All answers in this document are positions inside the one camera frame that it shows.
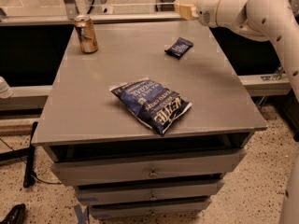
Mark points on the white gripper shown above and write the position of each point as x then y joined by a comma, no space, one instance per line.
207,8

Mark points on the grey metal railing frame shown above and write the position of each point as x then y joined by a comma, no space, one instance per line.
140,14

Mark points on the middle grey drawer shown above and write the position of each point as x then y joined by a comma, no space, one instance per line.
150,192

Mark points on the top grey drawer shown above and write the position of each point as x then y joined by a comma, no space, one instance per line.
83,173

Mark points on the black shoe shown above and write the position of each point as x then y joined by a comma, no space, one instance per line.
16,215

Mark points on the bottom grey drawer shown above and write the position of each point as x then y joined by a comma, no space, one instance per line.
150,208

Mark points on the black pole on floor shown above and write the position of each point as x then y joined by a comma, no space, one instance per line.
29,179

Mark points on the gold soda can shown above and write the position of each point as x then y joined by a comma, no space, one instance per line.
86,34

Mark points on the blue rxbar wrapper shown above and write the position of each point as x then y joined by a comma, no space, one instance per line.
179,48

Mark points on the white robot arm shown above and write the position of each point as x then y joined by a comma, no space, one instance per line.
264,188

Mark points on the grey drawer cabinet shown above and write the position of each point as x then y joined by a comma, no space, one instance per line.
83,121

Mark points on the blue kettle chips bag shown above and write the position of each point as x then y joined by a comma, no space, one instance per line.
153,104

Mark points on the grey drawer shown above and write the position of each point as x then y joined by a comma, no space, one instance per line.
83,173
150,208
150,192

